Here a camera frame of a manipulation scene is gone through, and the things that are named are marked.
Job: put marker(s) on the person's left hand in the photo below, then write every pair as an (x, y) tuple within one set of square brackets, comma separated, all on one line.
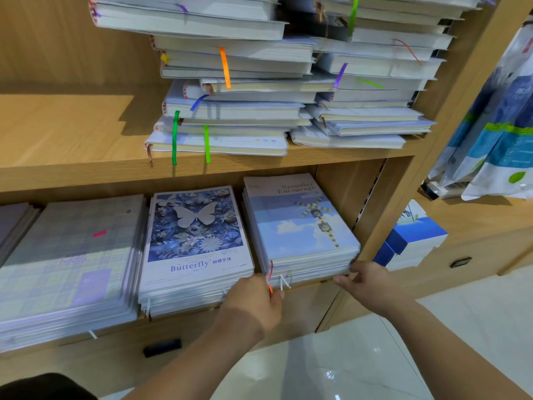
[(250, 302)]

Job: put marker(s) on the person's right hand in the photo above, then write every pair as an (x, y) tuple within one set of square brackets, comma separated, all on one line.
[(375, 287)]

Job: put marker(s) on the blue butterfly cover notebook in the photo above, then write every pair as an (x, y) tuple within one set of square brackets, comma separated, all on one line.
[(196, 237)]

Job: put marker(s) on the sky cloud cover notebook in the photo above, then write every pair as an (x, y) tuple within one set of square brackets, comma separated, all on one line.
[(296, 220)]

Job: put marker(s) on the pastel grid pattern notebook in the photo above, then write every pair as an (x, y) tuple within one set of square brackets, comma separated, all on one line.
[(71, 266)]

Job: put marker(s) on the pile of small notebooks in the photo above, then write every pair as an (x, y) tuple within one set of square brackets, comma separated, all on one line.
[(266, 87)]

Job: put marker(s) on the large plain lilac notebook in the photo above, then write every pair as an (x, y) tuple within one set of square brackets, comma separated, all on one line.
[(12, 229)]

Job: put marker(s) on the wooden shelf unit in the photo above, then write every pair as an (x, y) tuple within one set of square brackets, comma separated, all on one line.
[(67, 133)]

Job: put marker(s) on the person's right forearm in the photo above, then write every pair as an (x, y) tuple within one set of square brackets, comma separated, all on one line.
[(458, 358)]

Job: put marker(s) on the person's left forearm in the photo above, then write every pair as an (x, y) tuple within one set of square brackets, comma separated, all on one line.
[(191, 366)]

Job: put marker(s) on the person's black clothing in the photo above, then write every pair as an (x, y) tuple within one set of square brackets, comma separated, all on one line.
[(42, 387)]

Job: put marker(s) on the blue white small box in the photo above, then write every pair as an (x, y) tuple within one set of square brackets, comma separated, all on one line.
[(412, 237)]

